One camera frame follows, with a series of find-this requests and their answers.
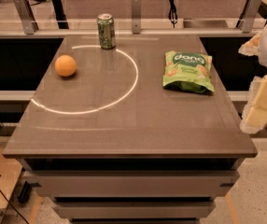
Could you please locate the black hanging cable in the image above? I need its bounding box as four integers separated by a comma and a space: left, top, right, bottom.
166, 0, 178, 29

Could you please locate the grey drawer cabinet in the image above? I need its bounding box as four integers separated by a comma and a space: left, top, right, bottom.
18, 157, 245, 224

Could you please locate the green rice chip bag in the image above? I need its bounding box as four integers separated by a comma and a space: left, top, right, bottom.
162, 51, 215, 93

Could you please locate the black floor cable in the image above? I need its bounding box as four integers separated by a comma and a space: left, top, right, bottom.
0, 162, 31, 224

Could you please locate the middle metal bracket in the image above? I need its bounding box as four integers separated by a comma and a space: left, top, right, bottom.
132, 0, 141, 34

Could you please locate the left metal bracket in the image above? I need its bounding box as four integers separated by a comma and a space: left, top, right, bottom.
13, 0, 38, 35

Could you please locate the right metal bracket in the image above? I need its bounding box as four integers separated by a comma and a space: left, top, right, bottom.
236, 0, 262, 33

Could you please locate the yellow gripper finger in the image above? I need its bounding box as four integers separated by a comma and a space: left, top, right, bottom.
240, 75, 267, 134
238, 33, 261, 56

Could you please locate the metal bracket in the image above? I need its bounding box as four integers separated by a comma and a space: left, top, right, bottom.
236, 0, 262, 33
132, 0, 141, 34
13, 0, 38, 35

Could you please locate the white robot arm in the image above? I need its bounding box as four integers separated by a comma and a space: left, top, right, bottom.
238, 24, 267, 134

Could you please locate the green soda can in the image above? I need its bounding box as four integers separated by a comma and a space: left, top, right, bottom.
97, 13, 116, 49

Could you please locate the orange fruit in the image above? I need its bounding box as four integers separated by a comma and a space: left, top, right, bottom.
55, 55, 77, 77

